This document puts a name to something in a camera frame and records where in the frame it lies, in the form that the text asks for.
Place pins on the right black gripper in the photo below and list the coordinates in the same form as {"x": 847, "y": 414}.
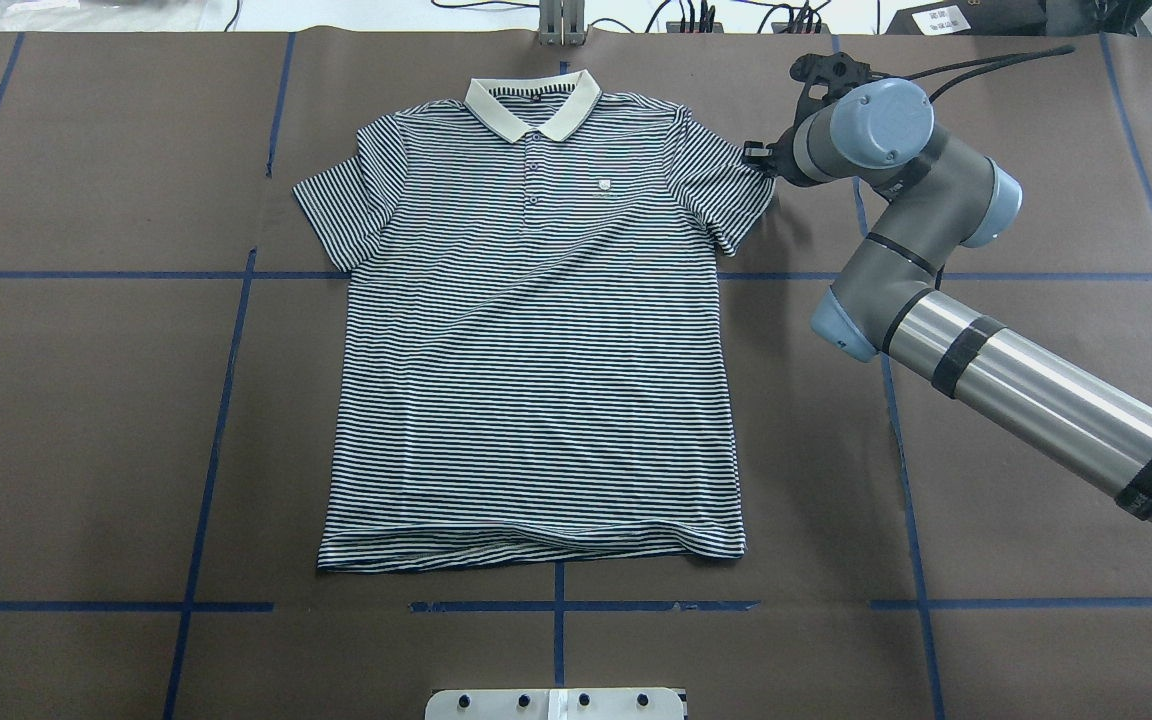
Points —
{"x": 782, "y": 160}

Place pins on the blue white striped polo shirt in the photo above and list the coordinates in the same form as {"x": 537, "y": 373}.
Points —
{"x": 533, "y": 368}

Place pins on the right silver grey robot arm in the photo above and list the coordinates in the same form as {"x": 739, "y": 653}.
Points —
{"x": 940, "y": 195}

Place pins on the right grey USB hub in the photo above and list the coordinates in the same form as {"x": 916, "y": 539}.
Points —
{"x": 790, "y": 19}

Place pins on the grey usb hub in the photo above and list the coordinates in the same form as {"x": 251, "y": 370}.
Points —
{"x": 694, "y": 18}
{"x": 790, "y": 19}

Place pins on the black box with label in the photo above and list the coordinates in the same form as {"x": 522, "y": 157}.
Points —
{"x": 977, "y": 18}

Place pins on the left grey USB hub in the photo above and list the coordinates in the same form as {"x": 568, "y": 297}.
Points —
{"x": 694, "y": 18}

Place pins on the clear plastic bag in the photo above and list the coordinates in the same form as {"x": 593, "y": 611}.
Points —
{"x": 119, "y": 16}

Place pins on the aluminium profile post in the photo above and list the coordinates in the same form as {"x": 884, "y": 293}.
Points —
{"x": 562, "y": 23}

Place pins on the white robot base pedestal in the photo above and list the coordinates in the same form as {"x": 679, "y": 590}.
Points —
{"x": 638, "y": 702}

